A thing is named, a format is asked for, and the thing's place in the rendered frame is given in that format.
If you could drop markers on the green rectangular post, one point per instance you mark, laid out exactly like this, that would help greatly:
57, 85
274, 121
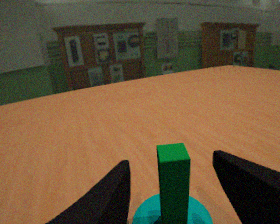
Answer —
175, 177

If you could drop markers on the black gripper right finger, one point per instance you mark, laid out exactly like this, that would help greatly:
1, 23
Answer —
252, 189

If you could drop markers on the teal circle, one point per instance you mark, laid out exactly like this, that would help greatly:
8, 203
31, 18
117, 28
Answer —
149, 212

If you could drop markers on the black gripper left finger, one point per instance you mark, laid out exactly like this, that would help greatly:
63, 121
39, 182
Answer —
107, 202

